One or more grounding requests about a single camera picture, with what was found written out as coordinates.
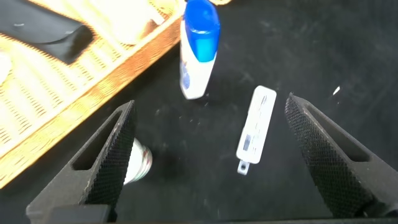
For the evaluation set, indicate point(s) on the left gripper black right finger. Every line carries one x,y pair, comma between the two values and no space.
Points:
335,161

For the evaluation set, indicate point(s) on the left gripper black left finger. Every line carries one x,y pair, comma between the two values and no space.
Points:
102,161

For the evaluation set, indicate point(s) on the white shampoo bottle blue cap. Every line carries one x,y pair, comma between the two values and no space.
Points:
199,62

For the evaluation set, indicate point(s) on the white milk drink bottle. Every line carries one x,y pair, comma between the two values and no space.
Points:
140,161

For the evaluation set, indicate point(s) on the clear plastic toothbrush case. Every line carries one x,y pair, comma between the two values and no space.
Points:
256,124

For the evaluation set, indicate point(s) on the white canister purple lid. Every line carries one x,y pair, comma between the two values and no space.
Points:
124,18

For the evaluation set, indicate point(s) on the black glasses pouch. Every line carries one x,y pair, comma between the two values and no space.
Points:
40,28

